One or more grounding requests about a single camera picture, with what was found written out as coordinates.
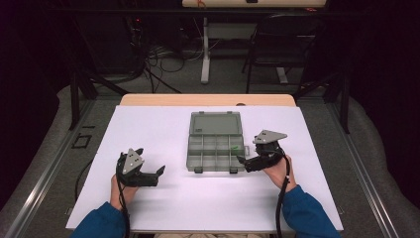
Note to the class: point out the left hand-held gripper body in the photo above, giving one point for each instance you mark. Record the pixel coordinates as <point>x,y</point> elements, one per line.
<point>131,163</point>

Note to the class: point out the person's left hand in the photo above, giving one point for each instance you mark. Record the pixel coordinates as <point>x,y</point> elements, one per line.
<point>119,195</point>

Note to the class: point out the grey transparent organizer box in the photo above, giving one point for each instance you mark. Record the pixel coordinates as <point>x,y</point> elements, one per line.
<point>211,145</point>

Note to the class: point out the white table cover sheet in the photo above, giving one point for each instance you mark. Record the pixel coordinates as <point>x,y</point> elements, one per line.
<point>158,132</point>

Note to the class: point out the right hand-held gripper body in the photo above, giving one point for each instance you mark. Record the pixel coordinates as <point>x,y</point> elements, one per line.
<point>269,152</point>

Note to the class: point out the black computer tower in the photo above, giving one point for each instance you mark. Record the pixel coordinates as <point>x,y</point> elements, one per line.
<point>109,43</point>

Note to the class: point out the black metal stand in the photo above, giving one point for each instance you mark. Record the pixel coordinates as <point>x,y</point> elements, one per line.
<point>74,99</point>

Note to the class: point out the long desk top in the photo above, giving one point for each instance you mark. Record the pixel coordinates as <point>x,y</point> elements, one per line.
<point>280,3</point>

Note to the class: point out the white desk leg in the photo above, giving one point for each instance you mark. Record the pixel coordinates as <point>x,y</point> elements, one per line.
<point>282,76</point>
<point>206,66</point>

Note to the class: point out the person's right hand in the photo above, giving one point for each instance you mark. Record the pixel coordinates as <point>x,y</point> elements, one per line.
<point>280,175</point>

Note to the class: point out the black folding chair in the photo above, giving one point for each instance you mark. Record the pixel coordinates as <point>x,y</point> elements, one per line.
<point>280,54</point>

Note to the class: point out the dark table grommet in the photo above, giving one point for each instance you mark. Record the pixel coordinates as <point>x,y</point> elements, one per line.
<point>241,104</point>

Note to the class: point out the small green block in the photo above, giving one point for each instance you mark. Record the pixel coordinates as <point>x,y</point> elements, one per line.
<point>234,147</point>

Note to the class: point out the aluminium floor rail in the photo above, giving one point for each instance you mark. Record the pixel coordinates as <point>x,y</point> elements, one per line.
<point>361,172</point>
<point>51,167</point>

